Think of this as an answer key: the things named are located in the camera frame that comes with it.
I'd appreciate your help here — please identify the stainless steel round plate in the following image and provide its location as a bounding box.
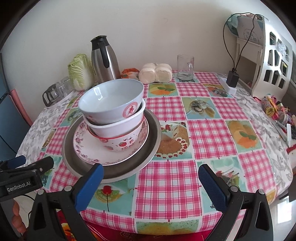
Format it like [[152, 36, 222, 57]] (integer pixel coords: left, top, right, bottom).
[[62, 109, 161, 184]]

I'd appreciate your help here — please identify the pink floral round plate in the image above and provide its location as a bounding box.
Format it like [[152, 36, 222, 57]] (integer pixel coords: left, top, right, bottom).
[[73, 121, 148, 166]]

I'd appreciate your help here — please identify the strawberry pattern bowl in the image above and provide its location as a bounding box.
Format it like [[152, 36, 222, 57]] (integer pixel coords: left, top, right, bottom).
[[87, 117, 149, 152]]

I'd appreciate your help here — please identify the white square bowl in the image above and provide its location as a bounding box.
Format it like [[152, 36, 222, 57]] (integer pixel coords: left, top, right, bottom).
[[83, 99, 145, 138]]

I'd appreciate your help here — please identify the light blue bowl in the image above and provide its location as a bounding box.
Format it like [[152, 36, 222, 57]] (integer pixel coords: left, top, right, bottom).
[[78, 79, 144, 125]]

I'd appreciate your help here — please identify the left hand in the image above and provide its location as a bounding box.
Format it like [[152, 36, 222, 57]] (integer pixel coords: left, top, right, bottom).
[[11, 200, 26, 233]]

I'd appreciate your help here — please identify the dark blue cabinet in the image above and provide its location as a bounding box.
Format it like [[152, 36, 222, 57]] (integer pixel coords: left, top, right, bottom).
[[0, 63, 30, 161]]

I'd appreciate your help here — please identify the pink foam board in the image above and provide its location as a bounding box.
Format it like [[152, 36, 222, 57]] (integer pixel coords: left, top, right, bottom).
[[10, 89, 33, 126]]

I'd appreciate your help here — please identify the checkered picture tablecloth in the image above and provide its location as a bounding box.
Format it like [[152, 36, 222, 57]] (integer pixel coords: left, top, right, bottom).
[[38, 70, 280, 236]]

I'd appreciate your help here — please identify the drinking glass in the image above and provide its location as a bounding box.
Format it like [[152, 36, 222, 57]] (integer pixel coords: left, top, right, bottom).
[[56, 76, 74, 97]]

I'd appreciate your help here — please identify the pile of small items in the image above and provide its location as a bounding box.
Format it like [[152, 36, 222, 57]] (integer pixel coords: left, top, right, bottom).
[[261, 94, 295, 154]]

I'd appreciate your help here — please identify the napa cabbage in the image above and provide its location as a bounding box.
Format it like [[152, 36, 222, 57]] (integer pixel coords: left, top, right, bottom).
[[68, 54, 95, 91]]

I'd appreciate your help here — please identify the white power strip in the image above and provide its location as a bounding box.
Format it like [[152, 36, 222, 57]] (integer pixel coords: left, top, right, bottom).
[[219, 77, 237, 96]]

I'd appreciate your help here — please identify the black power adapter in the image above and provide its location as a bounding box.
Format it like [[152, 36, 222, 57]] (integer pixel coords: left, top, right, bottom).
[[226, 69, 239, 88]]

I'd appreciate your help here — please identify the stainless steel thermos jug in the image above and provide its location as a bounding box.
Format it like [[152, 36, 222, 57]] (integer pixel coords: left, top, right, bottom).
[[91, 35, 121, 84]]

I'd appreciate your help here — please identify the orange snack packet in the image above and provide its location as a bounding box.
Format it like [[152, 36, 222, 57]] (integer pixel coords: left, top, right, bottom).
[[121, 68, 139, 80]]

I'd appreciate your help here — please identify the bag of steamed buns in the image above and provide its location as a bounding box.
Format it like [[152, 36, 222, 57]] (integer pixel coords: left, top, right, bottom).
[[138, 63, 173, 84]]

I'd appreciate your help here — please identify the clear glass mug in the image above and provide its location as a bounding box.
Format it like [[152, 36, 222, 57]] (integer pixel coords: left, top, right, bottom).
[[177, 54, 194, 81]]

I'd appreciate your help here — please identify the white lattice chair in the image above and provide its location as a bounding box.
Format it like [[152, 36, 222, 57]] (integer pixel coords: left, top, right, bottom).
[[225, 13, 293, 100]]

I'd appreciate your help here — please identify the glass teapot black handle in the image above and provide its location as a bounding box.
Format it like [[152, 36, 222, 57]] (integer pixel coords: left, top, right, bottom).
[[42, 84, 61, 107]]

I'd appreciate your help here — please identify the black cable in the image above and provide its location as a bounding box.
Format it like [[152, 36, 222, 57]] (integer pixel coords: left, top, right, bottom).
[[222, 12, 265, 72]]

